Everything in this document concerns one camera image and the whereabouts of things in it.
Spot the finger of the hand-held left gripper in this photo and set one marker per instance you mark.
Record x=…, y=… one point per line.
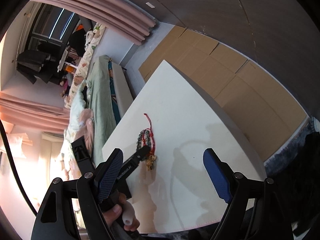
x=137, y=155
x=85, y=162

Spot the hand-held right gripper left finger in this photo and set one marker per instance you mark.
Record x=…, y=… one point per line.
x=110, y=177

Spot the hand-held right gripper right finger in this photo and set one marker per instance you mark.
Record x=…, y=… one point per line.
x=217, y=177

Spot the person's left hand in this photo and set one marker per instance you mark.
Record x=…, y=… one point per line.
x=113, y=215

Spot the bed with green sheet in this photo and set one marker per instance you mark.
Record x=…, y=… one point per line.
x=100, y=100

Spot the wide pink curtain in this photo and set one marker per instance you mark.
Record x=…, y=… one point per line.
x=30, y=110

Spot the plush toy pile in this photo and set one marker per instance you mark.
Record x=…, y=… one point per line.
x=65, y=85

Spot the orange box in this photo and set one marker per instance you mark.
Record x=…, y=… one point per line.
x=69, y=68

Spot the flattened cardboard sheet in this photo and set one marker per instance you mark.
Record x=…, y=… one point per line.
x=225, y=80

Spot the printed window seat cushion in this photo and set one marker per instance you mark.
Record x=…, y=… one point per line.
x=86, y=57

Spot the black clothing pile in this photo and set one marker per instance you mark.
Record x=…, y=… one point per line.
x=77, y=42

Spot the grey pillow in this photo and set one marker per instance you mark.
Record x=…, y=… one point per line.
x=86, y=25

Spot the dark window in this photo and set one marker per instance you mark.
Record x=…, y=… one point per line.
x=57, y=22

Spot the narrow pink curtain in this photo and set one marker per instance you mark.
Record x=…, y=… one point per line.
x=112, y=12

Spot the dark wood wardrobe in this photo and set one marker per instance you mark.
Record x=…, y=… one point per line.
x=225, y=5

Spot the white wall socket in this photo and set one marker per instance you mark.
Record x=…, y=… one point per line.
x=150, y=4

